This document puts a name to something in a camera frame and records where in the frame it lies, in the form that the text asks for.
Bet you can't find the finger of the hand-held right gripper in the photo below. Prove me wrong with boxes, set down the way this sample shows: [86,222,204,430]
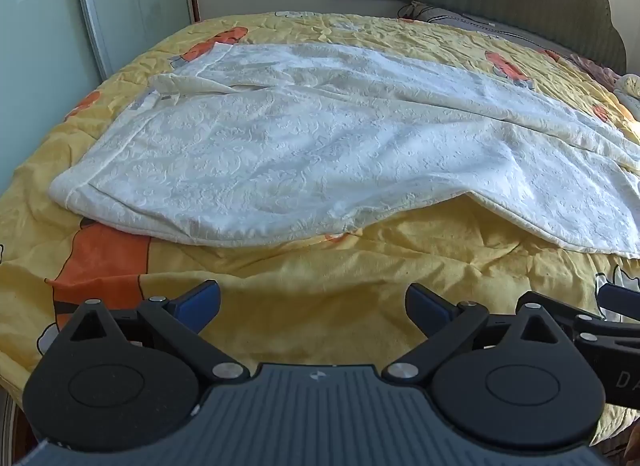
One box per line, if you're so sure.
[516,291,640,347]
[597,283,640,321]

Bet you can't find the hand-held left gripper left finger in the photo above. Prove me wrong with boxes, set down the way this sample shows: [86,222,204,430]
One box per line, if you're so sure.
[66,281,251,388]

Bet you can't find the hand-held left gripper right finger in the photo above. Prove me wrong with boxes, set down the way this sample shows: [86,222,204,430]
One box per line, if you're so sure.
[382,283,564,387]

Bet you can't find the white embossed blanket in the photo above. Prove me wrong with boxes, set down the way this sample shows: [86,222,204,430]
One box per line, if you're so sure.
[48,42,640,259]

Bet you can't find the yellow carrot print blanket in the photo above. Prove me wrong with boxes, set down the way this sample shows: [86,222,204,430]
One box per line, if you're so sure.
[0,10,640,447]

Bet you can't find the pink cloth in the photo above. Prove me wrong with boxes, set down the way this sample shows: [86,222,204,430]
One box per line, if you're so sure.
[570,53,626,91]

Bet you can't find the grey printed pillow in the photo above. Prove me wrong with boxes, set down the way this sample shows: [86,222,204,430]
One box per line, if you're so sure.
[397,0,576,54]

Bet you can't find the green glass wardrobe door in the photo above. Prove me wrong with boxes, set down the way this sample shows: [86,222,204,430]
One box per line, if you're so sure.
[0,0,108,197]

